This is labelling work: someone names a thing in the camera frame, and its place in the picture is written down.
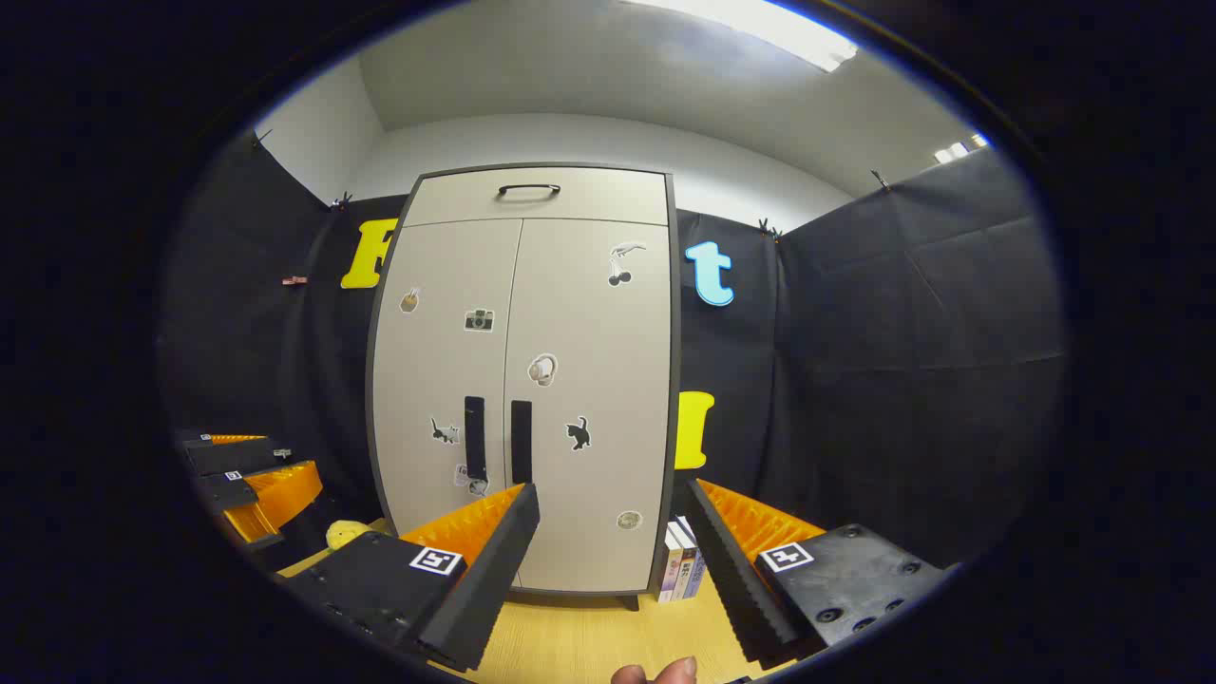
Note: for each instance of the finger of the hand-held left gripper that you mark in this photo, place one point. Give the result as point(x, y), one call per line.
point(275, 494)
point(237, 458)

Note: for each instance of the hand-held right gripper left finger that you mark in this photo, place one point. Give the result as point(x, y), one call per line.
point(494, 579)

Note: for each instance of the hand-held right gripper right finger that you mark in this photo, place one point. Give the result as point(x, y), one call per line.
point(731, 579)

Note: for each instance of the cabinet door with camera sticker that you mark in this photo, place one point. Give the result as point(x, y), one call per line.
point(427, 361)

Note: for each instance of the cabinet door with headphones sticker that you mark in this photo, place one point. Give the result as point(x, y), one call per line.
point(598, 361)

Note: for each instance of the beige double-door shoe cabinet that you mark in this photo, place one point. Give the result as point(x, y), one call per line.
point(675, 380)

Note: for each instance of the beige cabinet drawer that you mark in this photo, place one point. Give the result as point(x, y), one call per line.
point(608, 198)

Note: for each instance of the white spine book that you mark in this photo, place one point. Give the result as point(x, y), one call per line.
point(669, 570)

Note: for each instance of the yellow plush toy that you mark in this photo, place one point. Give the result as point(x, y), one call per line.
point(347, 534)

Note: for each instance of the black backdrop cloth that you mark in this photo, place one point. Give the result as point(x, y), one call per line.
point(902, 332)

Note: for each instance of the small ceiling light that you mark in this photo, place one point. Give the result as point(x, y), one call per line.
point(959, 149)

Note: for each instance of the long ceiling light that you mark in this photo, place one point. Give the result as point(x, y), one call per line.
point(760, 24)

